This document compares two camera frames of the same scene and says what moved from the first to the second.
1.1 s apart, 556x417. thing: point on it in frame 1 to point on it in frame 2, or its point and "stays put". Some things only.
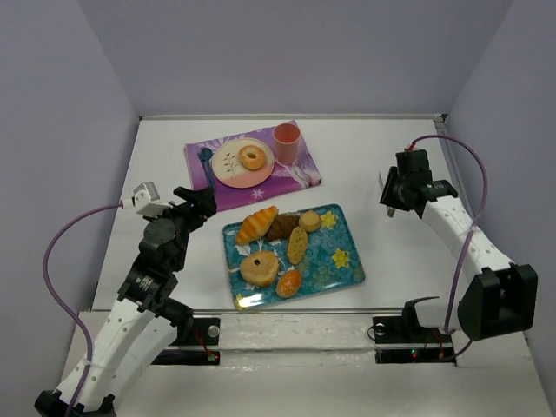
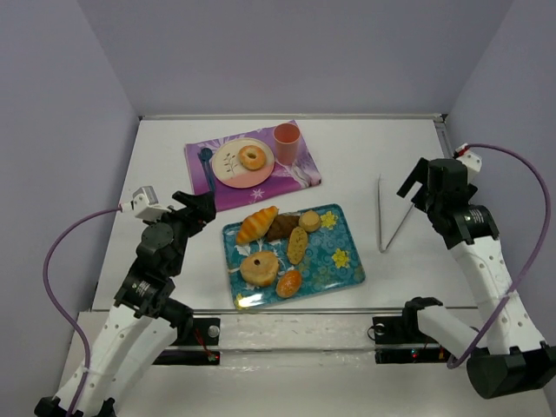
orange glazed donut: (251, 157) stays put
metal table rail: (296, 311) stays put
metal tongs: (391, 211) to (384, 248)
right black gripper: (388, 191) to (422, 191)
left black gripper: (201, 201) stays put
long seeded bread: (297, 245) stays put
